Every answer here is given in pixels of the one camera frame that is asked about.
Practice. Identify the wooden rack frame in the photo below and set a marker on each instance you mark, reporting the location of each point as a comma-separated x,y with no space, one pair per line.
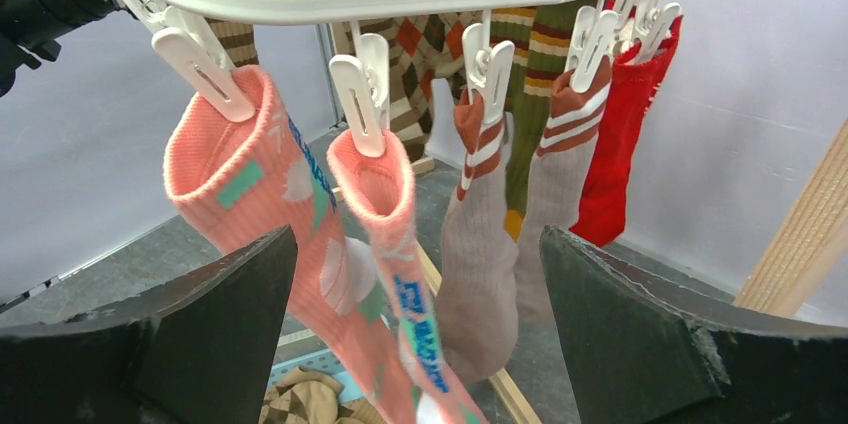
805,253

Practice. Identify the grey sock striped cuff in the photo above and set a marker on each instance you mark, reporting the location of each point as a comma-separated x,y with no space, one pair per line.
476,303

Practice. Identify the brown striped sock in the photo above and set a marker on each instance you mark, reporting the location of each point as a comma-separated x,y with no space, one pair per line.
236,37

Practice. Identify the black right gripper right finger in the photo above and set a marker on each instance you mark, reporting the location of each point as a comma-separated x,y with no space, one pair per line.
640,348

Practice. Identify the green argyle sock in basket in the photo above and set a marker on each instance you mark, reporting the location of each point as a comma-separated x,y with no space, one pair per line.
305,396

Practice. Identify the plain red sock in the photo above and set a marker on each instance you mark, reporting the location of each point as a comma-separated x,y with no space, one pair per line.
602,207

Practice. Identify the light blue plastic basket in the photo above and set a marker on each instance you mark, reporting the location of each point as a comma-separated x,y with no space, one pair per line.
322,361

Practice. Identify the pink patterned sock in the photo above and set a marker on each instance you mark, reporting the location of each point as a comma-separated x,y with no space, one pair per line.
235,182
381,193

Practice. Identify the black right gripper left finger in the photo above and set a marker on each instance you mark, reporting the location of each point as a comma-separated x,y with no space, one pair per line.
196,349

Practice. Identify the beige argyle sock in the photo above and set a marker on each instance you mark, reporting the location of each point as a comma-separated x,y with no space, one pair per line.
422,49

